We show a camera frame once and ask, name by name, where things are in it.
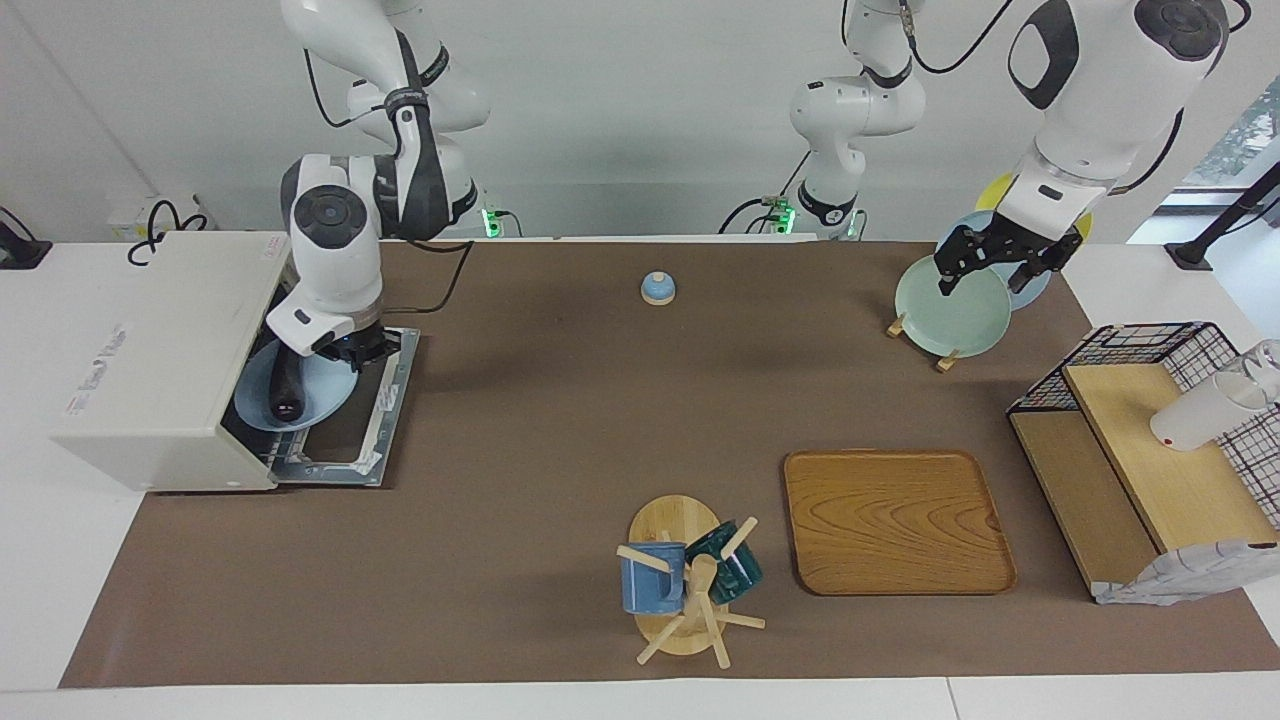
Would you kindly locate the blue mug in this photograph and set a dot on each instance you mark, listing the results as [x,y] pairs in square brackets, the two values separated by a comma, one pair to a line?
[650,585]

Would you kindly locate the small light blue plate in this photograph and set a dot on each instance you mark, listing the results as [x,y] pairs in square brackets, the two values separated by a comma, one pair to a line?
[330,390]

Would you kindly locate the wooden mug tree stand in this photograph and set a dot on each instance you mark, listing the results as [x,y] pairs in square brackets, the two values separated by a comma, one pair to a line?
[675,520]

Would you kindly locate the white plastic cup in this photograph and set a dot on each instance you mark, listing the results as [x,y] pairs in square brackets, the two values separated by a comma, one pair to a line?
[1195,420]

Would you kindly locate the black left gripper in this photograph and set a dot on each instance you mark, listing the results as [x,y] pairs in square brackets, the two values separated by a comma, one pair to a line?
[1010,250]

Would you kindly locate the pale green plate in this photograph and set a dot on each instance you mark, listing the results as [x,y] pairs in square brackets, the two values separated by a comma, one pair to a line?
[950,315]

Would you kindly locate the red warning sticker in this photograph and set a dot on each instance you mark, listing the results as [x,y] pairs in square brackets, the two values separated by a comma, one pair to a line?
[276,247]

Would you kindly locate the wooden plate rack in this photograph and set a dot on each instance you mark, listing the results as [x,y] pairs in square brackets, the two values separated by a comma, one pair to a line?
[945,362]

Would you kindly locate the dark green mug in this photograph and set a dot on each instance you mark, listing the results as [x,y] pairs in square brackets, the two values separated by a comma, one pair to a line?
[735,570]

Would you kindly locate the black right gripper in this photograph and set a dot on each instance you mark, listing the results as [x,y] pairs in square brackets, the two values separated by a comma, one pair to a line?
[365,352]

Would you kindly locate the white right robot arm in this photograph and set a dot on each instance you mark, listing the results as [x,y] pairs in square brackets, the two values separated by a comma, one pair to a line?
[335,260]

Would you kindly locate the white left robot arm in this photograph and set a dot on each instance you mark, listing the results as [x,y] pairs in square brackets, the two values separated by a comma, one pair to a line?
[1100,90]

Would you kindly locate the brown table mat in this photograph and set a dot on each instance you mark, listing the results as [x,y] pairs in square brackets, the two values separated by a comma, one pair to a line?
[550,420]

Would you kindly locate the dark purple eggplant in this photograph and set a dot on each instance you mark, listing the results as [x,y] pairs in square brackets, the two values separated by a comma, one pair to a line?
[290,385]

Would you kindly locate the wooden serving tray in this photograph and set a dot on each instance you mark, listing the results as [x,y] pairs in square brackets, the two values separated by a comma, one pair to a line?
[895,520]

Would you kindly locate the yellow plate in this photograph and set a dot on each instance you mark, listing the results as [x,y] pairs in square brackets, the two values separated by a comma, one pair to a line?
[992,195]

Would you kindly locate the large light blue plate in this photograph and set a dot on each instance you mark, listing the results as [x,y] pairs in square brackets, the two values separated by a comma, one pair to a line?
[1030,290]

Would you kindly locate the white marbled cloth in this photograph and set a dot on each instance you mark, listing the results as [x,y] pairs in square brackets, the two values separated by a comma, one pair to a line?
[1190,575]

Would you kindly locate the beige toaster oven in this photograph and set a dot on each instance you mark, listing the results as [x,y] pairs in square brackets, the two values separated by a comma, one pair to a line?
[160,350]

